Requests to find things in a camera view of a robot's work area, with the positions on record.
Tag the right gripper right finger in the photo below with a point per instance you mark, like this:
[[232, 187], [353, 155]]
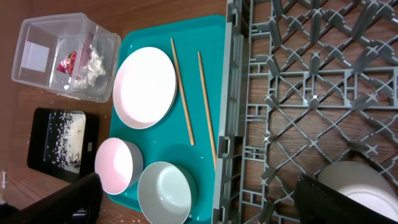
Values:
[[317, 203]]

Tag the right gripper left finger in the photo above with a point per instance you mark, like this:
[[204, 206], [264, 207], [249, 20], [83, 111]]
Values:
[[79, 202]]

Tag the white cup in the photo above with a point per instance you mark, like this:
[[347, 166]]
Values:
[[362, 184]]

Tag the pink bowl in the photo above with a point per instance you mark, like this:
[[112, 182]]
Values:
[[119, 164]]

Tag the white napkin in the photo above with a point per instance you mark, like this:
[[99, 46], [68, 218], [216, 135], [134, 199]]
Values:
[[92, 69]]

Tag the red foil wrapper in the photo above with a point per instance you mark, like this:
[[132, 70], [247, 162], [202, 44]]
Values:
[[66, 66]]

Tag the wooden chopstick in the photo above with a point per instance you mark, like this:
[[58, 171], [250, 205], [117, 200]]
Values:
[[182, 94], [207, 109]]

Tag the grey dishwasher rack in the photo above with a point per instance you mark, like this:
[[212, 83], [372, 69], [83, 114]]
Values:
[[306, 84]]

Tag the black tray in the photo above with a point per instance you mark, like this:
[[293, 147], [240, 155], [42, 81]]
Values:
[[37, 143]]

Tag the spilled rice pile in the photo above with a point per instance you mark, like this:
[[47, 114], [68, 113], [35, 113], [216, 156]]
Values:
[[64, 140]]

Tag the grey bowl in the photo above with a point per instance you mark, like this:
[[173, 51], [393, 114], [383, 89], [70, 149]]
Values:
[[167, 193]]

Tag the white plate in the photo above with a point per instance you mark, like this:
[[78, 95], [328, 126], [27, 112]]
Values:
[[145, 88]]

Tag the clear plastic bin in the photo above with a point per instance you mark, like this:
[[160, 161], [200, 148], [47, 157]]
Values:
[[45, 41]]

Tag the teal serving tray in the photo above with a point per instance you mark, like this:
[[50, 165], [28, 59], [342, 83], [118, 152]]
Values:
[[196, 40]]

